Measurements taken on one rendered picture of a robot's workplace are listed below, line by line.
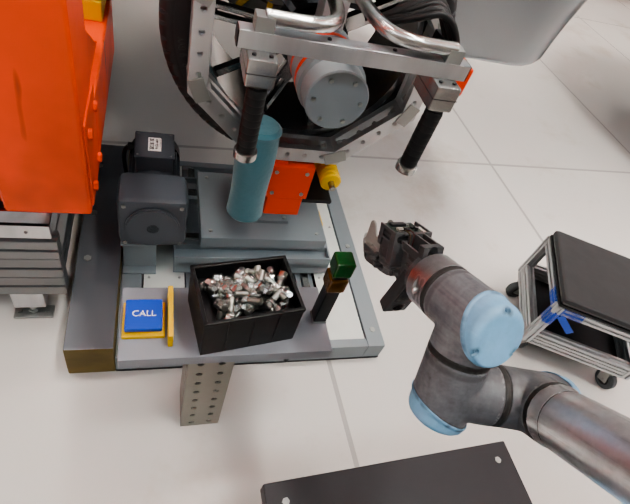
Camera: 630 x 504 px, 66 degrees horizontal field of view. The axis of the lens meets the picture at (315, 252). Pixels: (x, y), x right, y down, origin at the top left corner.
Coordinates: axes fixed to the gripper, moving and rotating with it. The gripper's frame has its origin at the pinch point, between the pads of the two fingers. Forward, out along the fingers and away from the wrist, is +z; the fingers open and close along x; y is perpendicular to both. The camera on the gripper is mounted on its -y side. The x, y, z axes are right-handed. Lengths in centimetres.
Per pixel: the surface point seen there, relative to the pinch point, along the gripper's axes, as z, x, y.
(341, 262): -1.0, 5.9, -4.1
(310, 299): 13.3, 5.0, -20.5
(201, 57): 29.1, 28.4, 28.0
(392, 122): 29.6, -17.7, 17.8
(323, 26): 3.3, 13.3, 36.0
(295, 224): 63, -8, -22
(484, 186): 111, -125, -23
